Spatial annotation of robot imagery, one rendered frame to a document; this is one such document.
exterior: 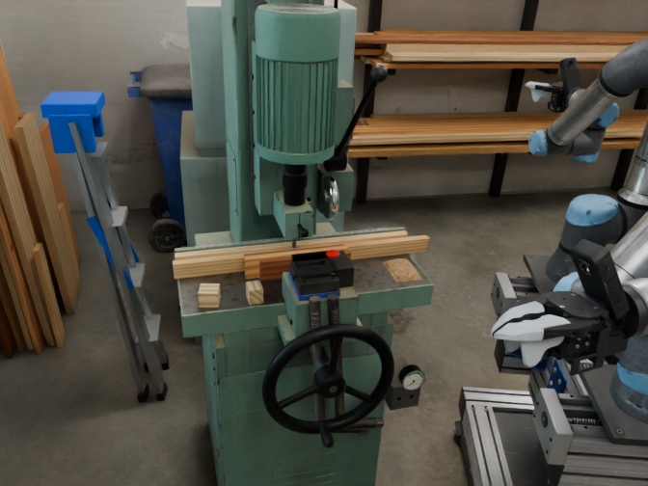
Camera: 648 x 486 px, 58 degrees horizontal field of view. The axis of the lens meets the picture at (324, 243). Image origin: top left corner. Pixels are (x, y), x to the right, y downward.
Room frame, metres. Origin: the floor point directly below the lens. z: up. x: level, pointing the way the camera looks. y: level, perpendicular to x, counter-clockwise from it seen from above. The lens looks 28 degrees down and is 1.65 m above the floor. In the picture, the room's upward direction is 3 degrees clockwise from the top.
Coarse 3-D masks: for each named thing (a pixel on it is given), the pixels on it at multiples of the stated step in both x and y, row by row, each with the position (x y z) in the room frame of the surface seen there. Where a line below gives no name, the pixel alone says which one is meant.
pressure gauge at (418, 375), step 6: (408, 366) 1.14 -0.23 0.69; (414, 366) 1.14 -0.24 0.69; (402, 372) 1.13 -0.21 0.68; (408, 372) 1.12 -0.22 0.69; (414, 372) 1.12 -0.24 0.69; (420, 372) 1.12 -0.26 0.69; (402, 378) 1.12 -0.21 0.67; (408, 378) 1.12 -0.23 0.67; (414, 378) 1.12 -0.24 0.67; (420, 378) 1.13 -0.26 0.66; (402, 384) 1.11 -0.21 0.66; (408, 384) 1.12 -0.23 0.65; (414, 384) 1.12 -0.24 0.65; (420, 384) 1.13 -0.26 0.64; (408, 390) 1.12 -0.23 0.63; (414, 390) 1.12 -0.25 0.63
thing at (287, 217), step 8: (280, 192) 1.32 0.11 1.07; (280, 200) 1.28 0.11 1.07; (280, 208) 1.25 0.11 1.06; (288, 208) 1.23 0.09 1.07; (296, 208) 1.23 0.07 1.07; (304, 208) 1.23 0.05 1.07; (280, 216) 1.25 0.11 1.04; (288, 216) 1.21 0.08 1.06; (296, 216) 1.21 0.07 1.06; (304, 216) 1.22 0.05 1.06; (312, 216) 1.22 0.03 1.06; (280, 224) 1.25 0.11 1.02; (288, 224) 1.21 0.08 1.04; (296, 224) 1.21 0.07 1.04; (304, 224) 1.22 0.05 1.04; (312, 224) 1.23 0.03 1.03; (288, 232) 1.21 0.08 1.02; (296, 232) 1.21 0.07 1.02; (312, 232) 1.23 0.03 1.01
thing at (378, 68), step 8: (376, 72) 1.17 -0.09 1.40; (384, 72) 1.18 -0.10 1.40; (376, 80) 1.18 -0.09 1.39; (384, 80) 1.19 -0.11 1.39; (368, 88) 1.22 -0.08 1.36; (368, 96) 1.23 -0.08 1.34; (360, 104) 1.26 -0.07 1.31; (360, 112) 1.27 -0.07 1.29; (352, 120) 1.30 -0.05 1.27; (352, 128) 1.32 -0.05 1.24; (344, 136) 1.35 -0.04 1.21; (344, 144) 1.37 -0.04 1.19; (336, 152) 1.41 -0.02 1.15; (344, 152) 1.43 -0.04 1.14; (328, 160) 1.41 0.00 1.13; (336, 160) 1.41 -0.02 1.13; (344, 160) 1.41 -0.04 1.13; (328, 168) 1.41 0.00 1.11; (336, 168) 1.41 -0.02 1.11; (344, 168) 1.42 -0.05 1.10
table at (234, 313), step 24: (360, 264) 1.27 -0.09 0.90; (192, 288) 1.13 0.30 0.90; (240, 288) 1.14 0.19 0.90; (264, 288) 1.14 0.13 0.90; (360, 288) 1.16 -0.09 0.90; (384, 288) 1.17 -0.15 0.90; (408, 288) 1.18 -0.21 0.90; (432, 288) 1.20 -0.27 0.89; (192, 312) 1.03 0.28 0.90; (216, 312) 1.04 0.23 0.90; (240, 312) 1.06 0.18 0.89; (264, 312) 1.07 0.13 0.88; (360, 312) 1.14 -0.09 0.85; (192, 336) 1.03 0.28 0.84; (288, 336) 1.01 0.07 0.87
